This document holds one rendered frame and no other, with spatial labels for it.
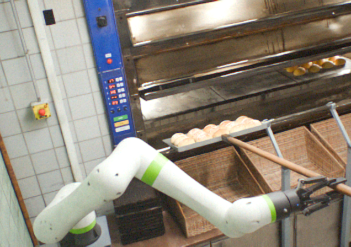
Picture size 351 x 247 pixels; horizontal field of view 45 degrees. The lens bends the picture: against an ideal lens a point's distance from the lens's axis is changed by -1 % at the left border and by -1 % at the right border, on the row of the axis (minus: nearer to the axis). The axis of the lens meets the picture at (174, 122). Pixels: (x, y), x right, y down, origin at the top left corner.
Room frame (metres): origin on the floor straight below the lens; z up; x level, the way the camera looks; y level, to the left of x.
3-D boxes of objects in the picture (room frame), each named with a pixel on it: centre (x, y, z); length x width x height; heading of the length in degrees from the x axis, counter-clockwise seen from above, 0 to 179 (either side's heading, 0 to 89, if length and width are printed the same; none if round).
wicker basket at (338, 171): (2.50, -0.77, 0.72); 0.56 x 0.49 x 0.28; 106
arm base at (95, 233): (1.44, 0.51, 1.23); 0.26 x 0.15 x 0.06; 101
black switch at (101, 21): (2.43, 0.33, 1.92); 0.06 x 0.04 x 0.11; 105
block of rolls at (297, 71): (3.33, -1.12, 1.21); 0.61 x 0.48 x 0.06; 15
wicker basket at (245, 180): (2.35, -0.19, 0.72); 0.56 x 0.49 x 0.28; 105
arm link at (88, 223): (1.44, 0.46, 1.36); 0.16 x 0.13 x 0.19; 154
